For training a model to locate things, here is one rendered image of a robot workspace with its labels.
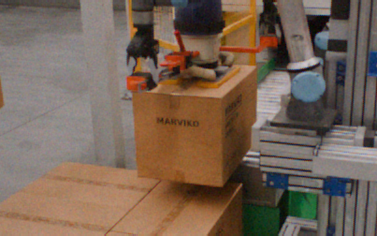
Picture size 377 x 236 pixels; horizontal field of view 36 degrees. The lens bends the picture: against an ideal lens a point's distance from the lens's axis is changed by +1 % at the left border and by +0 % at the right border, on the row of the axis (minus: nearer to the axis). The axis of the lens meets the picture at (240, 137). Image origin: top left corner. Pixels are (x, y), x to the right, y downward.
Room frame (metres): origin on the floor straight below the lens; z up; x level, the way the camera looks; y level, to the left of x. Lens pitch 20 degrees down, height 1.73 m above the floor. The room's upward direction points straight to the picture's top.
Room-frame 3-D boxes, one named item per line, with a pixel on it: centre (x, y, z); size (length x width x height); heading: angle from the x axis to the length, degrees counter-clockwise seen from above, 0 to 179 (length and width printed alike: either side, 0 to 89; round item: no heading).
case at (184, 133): (2.57, 0.19, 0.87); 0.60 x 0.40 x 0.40; 164
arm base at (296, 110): (2.11, -0.25, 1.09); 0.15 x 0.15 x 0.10
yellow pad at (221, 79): (2.55, 0.10, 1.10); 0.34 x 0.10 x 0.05; 164
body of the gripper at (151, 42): (2.03, 0.34, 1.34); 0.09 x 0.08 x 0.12; 164
